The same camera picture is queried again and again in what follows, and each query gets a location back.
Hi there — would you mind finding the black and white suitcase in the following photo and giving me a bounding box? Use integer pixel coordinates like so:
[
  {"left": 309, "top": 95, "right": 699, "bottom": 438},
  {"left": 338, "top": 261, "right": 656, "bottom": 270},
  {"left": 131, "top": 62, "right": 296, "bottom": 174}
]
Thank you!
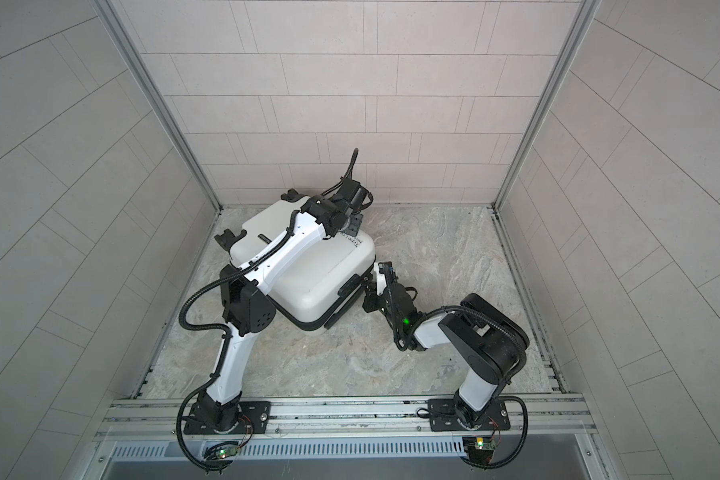
[{"left": 217, "top": 197, "right": 375, "bottom": 334}]

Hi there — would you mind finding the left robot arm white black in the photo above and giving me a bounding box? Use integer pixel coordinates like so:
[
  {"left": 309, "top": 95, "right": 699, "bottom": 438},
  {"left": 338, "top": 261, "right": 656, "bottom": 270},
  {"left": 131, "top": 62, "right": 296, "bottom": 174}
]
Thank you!
[{"left": 191, "top": 178, "right": 375, "bottom": 433}]

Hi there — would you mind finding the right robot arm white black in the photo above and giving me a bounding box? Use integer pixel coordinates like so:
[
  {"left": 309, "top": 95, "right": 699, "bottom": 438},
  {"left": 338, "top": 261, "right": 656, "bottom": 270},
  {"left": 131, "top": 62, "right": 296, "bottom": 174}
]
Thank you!
[{"left": 362, "top": 262, "right": 530, "bottom": 431}]

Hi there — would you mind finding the right green circuit board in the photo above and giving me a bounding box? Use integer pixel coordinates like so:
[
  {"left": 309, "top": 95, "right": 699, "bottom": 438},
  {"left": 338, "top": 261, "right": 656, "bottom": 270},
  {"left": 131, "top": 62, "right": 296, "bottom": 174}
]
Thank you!
[{"left": 462, "top": 437, "right": 498, "bottom": 468}]

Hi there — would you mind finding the green circuit board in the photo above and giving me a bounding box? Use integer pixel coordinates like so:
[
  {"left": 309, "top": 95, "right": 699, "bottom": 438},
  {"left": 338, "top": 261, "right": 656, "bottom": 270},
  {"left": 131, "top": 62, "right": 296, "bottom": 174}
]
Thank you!
[
  {"left": 462, "top": 437, "right": 498, "bottom": 468},
  {"left": 203, "top": 441, "right": 240, "bottom": 463}
]

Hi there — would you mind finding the left green circuit board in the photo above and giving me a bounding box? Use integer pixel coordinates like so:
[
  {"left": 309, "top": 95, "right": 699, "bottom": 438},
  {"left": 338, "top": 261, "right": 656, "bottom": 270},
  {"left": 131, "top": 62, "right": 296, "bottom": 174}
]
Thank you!
[{"left": 203, "top": 441, "right": 240, "bottom": 463}]

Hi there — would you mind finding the left aluminium corner profile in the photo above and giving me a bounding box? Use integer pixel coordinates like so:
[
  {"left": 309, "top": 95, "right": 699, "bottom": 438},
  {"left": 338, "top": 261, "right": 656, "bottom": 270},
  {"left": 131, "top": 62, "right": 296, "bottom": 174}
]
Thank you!
[{"left": 91, "top": 0, "right": 223, "bottom": 212}]

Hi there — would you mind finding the aluminium corner profile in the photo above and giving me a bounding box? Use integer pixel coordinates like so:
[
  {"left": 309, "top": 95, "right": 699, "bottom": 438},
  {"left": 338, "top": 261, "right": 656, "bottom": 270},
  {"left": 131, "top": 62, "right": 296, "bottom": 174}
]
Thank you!
[
  {"left": 91, "top": 0, "right": 223, "bottom": 212},
  {"left": 493, "top": 0, "right": 600, "bottom": 212}
]

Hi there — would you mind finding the right aluminium corner profile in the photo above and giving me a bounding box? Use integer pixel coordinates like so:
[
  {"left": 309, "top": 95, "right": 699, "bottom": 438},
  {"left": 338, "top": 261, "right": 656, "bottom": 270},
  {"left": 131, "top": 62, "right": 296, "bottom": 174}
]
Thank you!
[{"left": 493, "top": 0, "right": 600, "bottom": 212}]

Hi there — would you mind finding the right black corrugated cable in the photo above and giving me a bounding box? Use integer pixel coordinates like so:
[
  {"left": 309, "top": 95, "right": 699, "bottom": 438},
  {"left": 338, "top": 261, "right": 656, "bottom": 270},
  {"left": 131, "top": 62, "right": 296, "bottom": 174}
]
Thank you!
[{"left": 383, "top": 263, "right": 530, "bottom": 471}]

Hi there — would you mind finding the black corrugated cable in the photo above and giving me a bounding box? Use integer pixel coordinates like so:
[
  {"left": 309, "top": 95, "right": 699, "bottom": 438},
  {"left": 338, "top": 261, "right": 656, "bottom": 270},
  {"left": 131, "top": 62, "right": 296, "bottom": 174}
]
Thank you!
[
  {"left": 383, "top": 263, "right": 530, "bottom": 471},
  {"left": 175, "top": 147, "right": 361, "bottom": 473}
]

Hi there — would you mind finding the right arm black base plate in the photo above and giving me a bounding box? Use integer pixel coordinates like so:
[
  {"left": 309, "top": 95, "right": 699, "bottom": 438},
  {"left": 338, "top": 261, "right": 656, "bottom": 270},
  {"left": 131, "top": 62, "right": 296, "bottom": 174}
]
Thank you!
[{"left": 417, "top": 398, "right": 511, "bottom": 432}]

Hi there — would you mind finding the left black corrugated cable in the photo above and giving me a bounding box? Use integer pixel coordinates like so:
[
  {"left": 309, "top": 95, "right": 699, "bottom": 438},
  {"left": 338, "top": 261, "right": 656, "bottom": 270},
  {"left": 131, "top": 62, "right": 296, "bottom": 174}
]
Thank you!
[{"left": 175, "top": 147, "right": 361, "bottom": 473}]

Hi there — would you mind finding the aluminium mounting rail frame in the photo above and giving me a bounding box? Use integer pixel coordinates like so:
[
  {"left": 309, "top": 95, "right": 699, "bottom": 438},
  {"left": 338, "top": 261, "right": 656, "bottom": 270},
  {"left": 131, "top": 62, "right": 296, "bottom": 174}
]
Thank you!
[{"left": 71, "top": 393, "right": 615, "bottom": 479}]

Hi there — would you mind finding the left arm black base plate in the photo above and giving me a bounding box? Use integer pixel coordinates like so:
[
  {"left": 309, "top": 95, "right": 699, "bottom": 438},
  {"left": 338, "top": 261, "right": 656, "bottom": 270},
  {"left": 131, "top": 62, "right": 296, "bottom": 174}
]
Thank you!
[{"left": 182, "top": 401, "right": 272, "bottom": 435}]

